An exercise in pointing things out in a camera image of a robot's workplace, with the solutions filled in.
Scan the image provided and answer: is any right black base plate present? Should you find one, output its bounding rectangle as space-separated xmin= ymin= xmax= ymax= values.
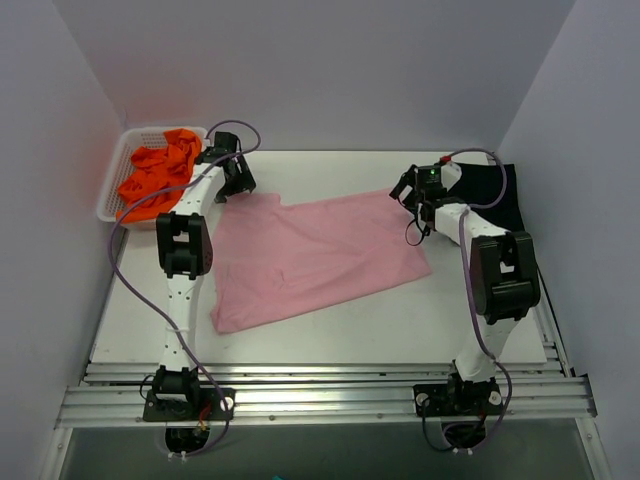
xmin=413 ymin=382 xmax=503 ymax=418

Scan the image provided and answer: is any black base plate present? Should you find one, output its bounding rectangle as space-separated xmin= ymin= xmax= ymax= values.
xmin=142 ymin=388 xmax=236 ymax=423
xmin=413 ymin=382 xmax=503 ymax=418

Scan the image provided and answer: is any aluminium rail frame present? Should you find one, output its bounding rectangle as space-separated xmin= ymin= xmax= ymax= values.
xmin=39 ymin=152 xmax=614 ymax=480

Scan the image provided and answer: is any white plastic basket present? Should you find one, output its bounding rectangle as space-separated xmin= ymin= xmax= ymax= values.
xmin=96 ymin=126 xmax=209 ymax=224

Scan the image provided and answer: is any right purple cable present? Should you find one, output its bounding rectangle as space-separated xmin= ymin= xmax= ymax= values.
xmin=449 ymin=147 xmax=514 ymax=451

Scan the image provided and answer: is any black thin cable loop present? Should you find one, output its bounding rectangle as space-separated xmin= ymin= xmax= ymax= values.
xmin=403 ymin=199 xmax=436 ymax=247

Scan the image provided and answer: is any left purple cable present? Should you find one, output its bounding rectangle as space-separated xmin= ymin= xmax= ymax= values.
xmin=108 ymin=119 xmax=262 ymax=457

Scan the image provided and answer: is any purple cable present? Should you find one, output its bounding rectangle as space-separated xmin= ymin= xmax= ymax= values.
xmin=108 ymin=119 xmax=262 ymax=457
xmin=449 ymin=147 xmax=514 ymax=451

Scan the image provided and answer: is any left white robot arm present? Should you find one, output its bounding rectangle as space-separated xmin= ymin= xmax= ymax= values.
xmin=152 ymin=131 xmax=256 ymax=419

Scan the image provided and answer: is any orange crumpled t-shirt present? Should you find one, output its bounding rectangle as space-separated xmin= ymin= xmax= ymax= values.
xmin=116 ymin=129 xmax=202 ymax=224

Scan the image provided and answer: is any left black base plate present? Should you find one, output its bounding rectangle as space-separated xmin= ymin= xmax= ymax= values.
xmin=142 ymin=388 xmax=236 ymax=423

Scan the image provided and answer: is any black folded t-shirt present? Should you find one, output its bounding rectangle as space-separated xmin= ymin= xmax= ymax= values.
xmin=450 ymin=164 xmax=524 ymax=231

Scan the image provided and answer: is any pink t-shirt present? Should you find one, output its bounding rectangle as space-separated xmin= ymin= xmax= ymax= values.
xmin=211 ymin=190 xmax=431 ymax=334

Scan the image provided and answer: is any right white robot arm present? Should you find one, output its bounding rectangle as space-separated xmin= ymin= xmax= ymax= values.
xmin=390 ymin=163 xmax=540 ymax=413

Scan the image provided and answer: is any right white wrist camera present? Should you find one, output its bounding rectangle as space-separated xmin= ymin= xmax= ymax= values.
xmin=438 ymin=155 xmax=462 ymax=190

